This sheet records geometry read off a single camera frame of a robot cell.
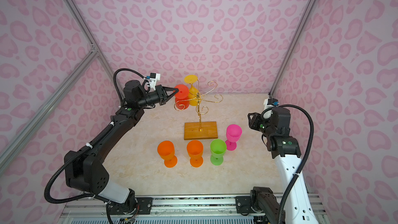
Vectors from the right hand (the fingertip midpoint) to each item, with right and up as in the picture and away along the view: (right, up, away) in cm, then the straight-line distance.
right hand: (251, 114), depth 71 cm
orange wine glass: (-41, -18, +7) cm, 45 cm away
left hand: (-33, +12, 0) cm, 35 cm away
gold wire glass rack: (-23, +2, -2) cm, 23 cm away
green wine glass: (-14, -18, +10) cm, 25 cm away
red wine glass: (-32, +7, +3) cm, 33 cm away
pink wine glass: (-5, -11, +15) cm, 19 cm away
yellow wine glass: (-27, +10, +6) cm, 30 cm away
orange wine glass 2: (-26, -18, +6) cm, 32 cm away
